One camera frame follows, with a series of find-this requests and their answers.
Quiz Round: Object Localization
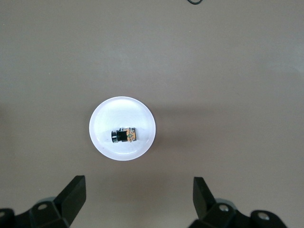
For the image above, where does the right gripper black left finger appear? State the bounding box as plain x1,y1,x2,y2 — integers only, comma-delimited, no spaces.
0,175,86,228

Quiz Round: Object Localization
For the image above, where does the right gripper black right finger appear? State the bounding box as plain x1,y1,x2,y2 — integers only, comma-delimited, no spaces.
190,177,289,228

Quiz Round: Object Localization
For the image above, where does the pale pink round plate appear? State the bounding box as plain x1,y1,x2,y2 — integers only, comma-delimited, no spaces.
89,95,158,162

